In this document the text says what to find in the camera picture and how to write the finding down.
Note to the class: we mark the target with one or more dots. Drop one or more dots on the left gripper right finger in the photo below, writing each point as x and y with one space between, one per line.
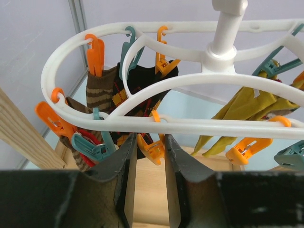
199 197

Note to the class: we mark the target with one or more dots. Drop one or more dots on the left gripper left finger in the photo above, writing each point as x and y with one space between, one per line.
102 197

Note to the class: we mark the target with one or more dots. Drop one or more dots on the teal clothes peg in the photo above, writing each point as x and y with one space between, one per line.
109 146

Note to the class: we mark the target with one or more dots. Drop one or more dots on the red patterned sock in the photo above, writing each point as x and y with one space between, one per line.
89 147

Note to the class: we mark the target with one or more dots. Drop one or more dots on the brown striped hanging sock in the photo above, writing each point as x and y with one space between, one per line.
82 160
99 90

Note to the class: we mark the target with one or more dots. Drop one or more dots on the orange clothes peg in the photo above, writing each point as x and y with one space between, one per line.
53 121

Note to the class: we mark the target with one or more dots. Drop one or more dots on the mustard yellow sock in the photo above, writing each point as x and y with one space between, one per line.
245 106

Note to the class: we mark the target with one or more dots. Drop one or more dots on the black argyle sock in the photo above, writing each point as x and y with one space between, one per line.
141 85

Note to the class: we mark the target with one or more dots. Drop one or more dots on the yellow-orange peg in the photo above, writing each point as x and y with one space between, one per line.
161 64

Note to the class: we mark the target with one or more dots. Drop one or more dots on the orange peg on loop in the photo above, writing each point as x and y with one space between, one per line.
95 55

